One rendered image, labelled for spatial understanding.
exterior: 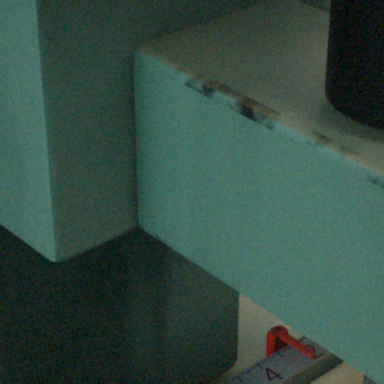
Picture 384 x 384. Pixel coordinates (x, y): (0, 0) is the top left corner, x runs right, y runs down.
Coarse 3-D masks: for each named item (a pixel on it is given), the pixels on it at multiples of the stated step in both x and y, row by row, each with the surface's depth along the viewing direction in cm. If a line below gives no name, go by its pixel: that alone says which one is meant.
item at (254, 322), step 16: (240, 304) 72; (256, 304) 72; (240, 320) 71; (256, 320) 71; (272, 320) 71; (240, 336) 69; (256, 336) 69; (240, 352) 68; (256, 352) 68; (240, 368) 67
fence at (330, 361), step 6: (330, 354) 44; (324, 360) 43; (330, 360) 44; (336, 360) 44; (342, 360) 44; (312, 366) 43; (318, 366) 43; (324, 366) 43; (330, 366) 44; (300, 372) 43; (306, 372) 43; (312, 372) 43; (318, 372) 43; (324, 372) 44; (294, 378) 42; (300, 378) 43; (306, 378) 43; (312, 378) 43
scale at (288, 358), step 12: (288, 348) 44; (312, 348) 44; (324, 348) 44; (264, 360) 43; (276, 360) 43; (288, 360) 43; (300, 360) 43; (312, 360) 43; (240, 372) 42; (252, 372) 42; (264, 372) 42; (276, 372) 42; (288, 372) 42
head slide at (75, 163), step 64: (0, 0) 36; (64, 0) 35; (128, 0) 37; (192, 0) 39; (256, 0) 41; (320, 0) 43; (0, 64) 37; (64, 64) 36; (128, 64) 38; (0, 128) 39; (64, 128) 37; (128, 128) 39; (0, 192) 41; (64, 192) 39; (128, 192) 41; (64, 256) 40
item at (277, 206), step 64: (192, 64) 37; (256, 64) 37; (320, 64) 37; (192, 128) 37; (256, 128) 35; (320, 128) 34; (192, 192) 38; (256, 192) 36; (320, 192) 34; (192, 256) 40; (256, 256) 37; (320, 256) 35; (320, 320) 36
